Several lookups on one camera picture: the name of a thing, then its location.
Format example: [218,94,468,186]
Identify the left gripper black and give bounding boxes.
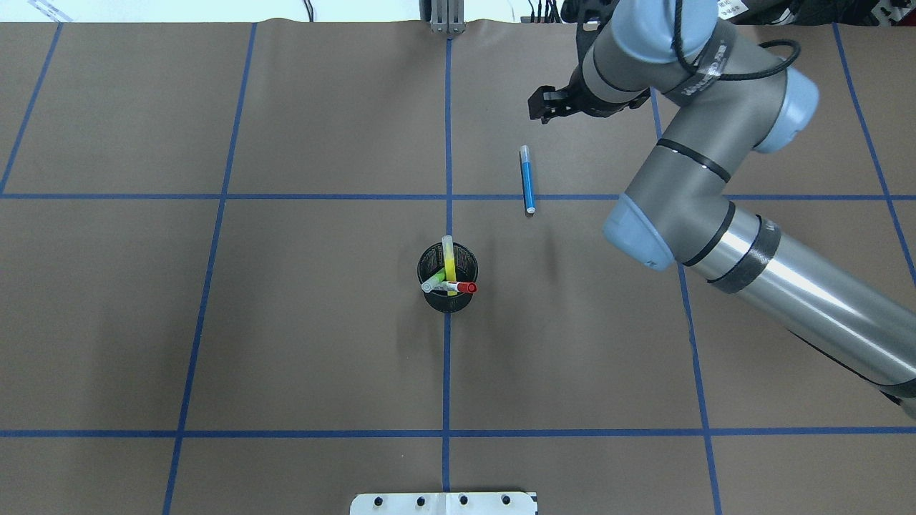
[529,68,651,121]

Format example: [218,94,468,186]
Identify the blue marker pen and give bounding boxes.
[518,144,537,217]

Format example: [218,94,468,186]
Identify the red capped white marker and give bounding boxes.
[433,281,478,294]

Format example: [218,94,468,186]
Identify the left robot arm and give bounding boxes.
[527,1,915,417]

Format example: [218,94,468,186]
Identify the yellow highlighter pen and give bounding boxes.
[442,235,458,281]

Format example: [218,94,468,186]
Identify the black mesh pen cup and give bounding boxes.
[417,242,479,314]

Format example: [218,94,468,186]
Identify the green highlighter pen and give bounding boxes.
[421,268,447,293]

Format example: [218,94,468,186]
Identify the aluminium frame post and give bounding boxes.
[421,0,467,36]

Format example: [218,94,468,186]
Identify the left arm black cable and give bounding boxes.
[669,0,801,81]

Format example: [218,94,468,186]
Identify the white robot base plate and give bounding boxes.
[349,491,539,514]

